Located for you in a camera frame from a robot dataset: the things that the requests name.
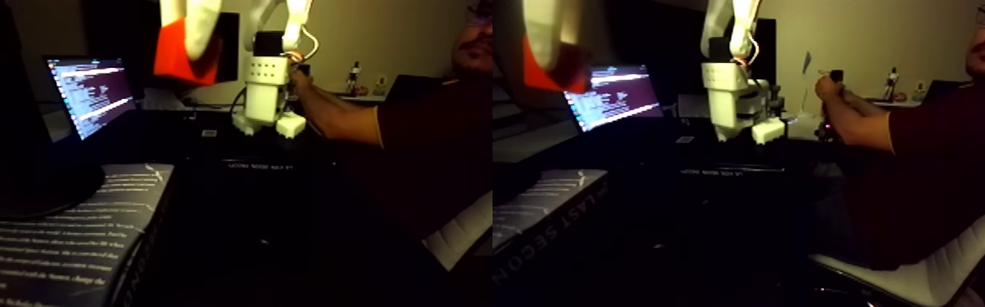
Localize person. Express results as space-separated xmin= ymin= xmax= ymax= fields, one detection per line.
xmin=813 ymin=0 xmax=985 ymax=272

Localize black box with white lettering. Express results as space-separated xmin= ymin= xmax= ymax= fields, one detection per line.
xmin=186 ymin=152 xmax=322 ymax=174

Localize black wide monitor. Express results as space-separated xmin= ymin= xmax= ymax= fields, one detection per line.
xmin=85 ymin=0 xmax=241 ymax=92

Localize black book with white text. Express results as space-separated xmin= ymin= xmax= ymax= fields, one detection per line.
xmin=0 ymin=162 xmax=176 ymax=307

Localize orange servo cable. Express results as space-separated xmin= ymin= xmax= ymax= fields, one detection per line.
xmin=291 ymin=25 xmax=320 ymax=66

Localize open laptop with lit screen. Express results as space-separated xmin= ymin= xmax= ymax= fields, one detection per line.
xmin=43 ymin=56 xmax=140 ymax=143

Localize white papers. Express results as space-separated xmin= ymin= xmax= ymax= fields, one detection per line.
xmin=142 ymin=86 xmax=195 ymax=112

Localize person's hand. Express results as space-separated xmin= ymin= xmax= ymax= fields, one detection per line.
xmin=842 ymin=88 xmax=886 ymax=117
xmin=813 ymin=75 xmax=847 ymax=123

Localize dark leader arm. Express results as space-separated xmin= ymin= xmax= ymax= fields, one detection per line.
xmin=816 ymin=69 xmax=845 ymax=144

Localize white chair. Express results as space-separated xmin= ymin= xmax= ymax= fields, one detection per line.
xmin=809 ymin=184 xmax=985 ymax=307

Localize red cube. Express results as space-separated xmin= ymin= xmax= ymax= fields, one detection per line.
xmin=154 ymin=21 xmax=225 ymax=88

